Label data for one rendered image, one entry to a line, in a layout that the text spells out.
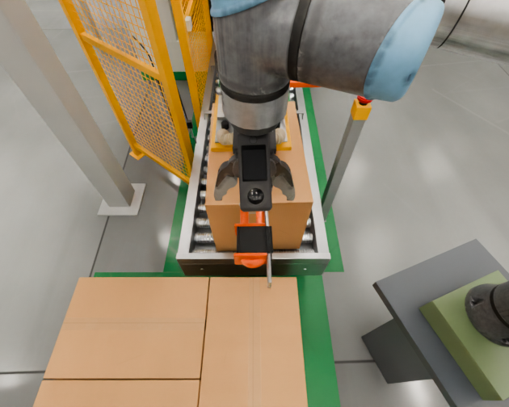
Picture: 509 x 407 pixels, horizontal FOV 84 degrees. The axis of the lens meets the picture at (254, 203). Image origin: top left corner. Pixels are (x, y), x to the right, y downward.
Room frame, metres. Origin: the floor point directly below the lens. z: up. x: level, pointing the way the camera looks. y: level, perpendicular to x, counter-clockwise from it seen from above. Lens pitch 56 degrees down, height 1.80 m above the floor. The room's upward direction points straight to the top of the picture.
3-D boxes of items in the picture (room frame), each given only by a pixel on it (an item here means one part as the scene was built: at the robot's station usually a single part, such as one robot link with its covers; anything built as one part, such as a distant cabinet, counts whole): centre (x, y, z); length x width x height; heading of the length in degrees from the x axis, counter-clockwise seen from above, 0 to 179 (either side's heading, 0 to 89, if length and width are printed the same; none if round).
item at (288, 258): (0.53, 0.01, 0.58); 0.70 x 0.03 x 0.06; 90
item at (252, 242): (0.30, 0.01, 1.20); 0.08 x 0.07 x 0.05; 1
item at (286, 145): (0.90, -0.08, 1.09); 0.34 x 0.10 x 0.05; 1
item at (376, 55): (0.30, -0.11, 1.66); 0.12 x 0.12 x 0.09; 68
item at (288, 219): (0.89, -0.01, 0.75); 0.60 x 0.40 x 0.40; 2
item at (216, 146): (0.90, 0.11, 1.09); 0.34 x 0.10 x 0.05; 1
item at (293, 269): (0.53, 0.01, 0.47); 0.70 x 0.03 x 0.15; 90
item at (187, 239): (1.70, 0.33, 0.50); 2.31 x 0.05 x 0.19; 0
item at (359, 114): (1.11, -0.49, 0.50); 0.07 x 0.07 x 1.00; 0
